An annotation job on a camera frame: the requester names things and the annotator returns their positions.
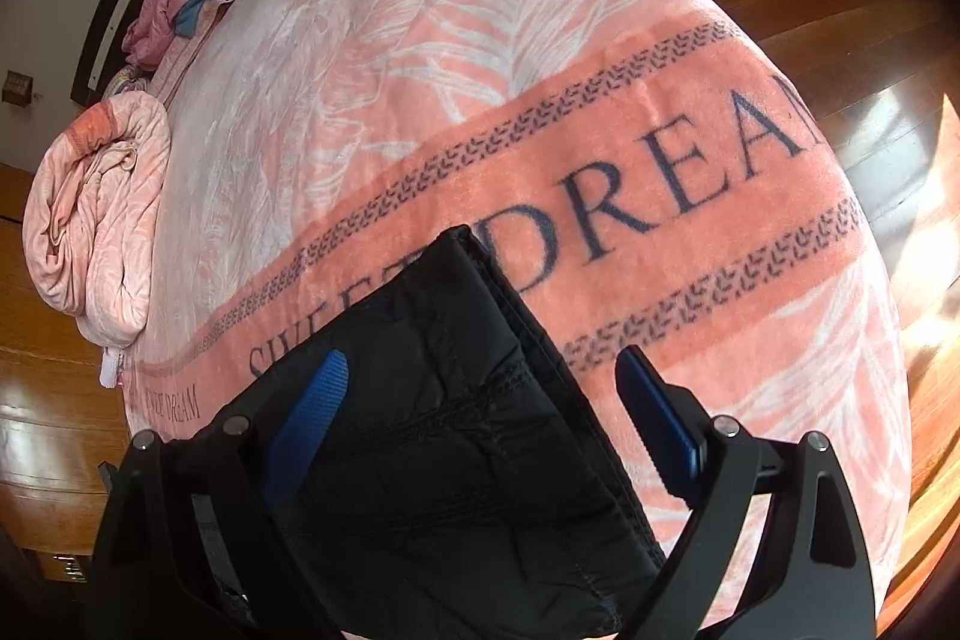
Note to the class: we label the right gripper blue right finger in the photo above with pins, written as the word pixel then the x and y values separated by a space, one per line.
pixel 670 422

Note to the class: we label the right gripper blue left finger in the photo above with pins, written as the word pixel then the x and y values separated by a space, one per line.
pixel 293 449

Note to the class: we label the black quilted pants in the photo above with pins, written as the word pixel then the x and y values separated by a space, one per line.
pixel 466 488

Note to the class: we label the white pink folded towel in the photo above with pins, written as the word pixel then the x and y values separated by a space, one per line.
pixel 112 367

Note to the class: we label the wooden wardrobe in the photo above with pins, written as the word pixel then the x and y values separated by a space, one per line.
pixel 58 424

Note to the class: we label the pink sweet dream bedspread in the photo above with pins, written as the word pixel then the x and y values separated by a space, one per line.
pixel 640 170

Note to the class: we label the pink crumpled garment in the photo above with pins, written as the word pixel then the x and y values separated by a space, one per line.
pixel 148 36

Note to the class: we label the brown wall ornament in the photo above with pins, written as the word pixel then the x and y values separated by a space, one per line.
pixel 17 89

